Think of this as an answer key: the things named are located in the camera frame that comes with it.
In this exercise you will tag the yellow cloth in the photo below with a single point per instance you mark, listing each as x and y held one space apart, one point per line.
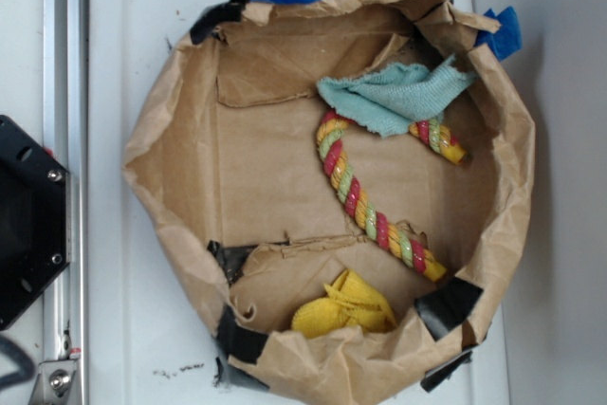
348 301

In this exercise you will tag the black tape lower right edge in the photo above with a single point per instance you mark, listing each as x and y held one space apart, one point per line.
439 374

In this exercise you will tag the brown paper bag container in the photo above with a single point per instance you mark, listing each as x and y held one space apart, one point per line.
225 150

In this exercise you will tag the metal corner bracket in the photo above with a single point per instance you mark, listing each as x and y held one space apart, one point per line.
54 382

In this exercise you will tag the black tape bottom right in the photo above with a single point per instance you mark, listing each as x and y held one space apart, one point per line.
446 308

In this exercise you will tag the multicolour twisted rope toy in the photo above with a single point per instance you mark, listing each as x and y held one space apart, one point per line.
355 200

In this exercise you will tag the black tape top left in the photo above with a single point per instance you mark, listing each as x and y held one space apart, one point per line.
211 18

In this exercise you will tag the black tape inside bag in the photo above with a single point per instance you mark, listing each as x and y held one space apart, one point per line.
230 259

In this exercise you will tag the teal blue cloth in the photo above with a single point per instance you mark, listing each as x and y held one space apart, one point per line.
387 102

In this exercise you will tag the aluminium extrusion rail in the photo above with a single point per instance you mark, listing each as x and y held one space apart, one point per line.
65 134

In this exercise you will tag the black tape bottom left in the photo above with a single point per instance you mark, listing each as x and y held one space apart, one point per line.
244 344

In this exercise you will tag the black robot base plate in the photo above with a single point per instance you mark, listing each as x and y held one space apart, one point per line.
33 221

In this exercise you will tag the blue tape piece right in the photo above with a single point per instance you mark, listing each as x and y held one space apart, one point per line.
507 40

